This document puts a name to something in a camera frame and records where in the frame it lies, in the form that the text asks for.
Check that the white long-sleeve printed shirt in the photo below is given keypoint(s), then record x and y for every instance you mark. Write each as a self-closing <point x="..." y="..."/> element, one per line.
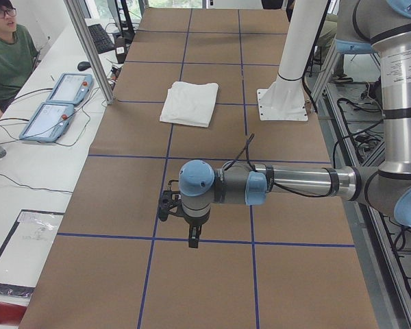
<point x="190" y="104"/>

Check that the black keyboard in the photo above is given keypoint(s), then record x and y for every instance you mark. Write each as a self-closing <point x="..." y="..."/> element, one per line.
<point x="103" y="43"/>

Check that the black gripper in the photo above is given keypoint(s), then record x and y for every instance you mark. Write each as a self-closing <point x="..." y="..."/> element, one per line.
<point x="194" y="223"/>

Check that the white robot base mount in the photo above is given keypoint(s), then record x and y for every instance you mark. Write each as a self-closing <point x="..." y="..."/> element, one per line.
<point x="284" y="100"/>

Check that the teach pendant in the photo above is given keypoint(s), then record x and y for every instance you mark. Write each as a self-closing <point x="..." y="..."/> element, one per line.
<point x="48" y="122"/>
<point x="71" y="88"/>

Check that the aluminium frame post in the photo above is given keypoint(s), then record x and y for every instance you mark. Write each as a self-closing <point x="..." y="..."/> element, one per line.
<point x="77" y="18"/>

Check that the lower teach pendant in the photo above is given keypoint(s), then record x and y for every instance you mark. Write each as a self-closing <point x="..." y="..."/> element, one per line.
<point x="48" y="122"/>

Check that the black computer mouse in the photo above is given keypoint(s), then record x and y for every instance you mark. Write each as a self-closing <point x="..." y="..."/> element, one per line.
<point x="84" y="65"/>

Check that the person in green shirt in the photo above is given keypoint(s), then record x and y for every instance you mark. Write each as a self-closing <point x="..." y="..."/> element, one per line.
<point x="17" y="55"/>

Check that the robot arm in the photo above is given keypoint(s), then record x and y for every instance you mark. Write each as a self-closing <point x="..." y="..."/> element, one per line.
<point x="299" y="193"/>

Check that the upper teach pendant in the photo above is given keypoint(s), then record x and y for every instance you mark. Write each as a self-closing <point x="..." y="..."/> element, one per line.
<point x="71" y="88"/>

